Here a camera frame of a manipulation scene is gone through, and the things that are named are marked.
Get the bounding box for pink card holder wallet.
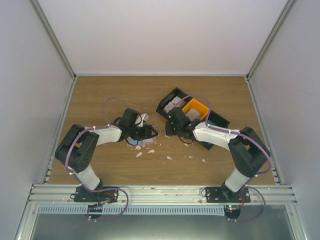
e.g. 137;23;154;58
125;128;159;146

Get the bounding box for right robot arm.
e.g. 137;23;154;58
168;107;272;203

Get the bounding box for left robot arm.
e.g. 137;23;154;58
54;108;159;202

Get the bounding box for red white card stack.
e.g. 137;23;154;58
163;96;184;113

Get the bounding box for teal card stack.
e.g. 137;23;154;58
207;120;217;126

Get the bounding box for black bin teal cards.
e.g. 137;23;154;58
198;110;230;150

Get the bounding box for black bin red cards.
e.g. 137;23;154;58
156;87;187;120

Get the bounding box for white debris pile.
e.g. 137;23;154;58
134;145;155;158

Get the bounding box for yellow bin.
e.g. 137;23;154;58
182;98;209;122

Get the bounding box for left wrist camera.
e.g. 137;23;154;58
137;113;149;127

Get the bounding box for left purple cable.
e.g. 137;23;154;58
64;97;130;222

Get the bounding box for purple cable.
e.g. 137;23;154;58
64;97;130;222
174;93;273;222

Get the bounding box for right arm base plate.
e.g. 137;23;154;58
204;186;251;204

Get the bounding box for grey cable duct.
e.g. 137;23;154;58
38;204;225;216

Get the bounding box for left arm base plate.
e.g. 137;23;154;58
70;186;119;204

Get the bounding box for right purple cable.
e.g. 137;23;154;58
174;93;273;222

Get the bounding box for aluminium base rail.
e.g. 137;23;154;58
27;184;298;206

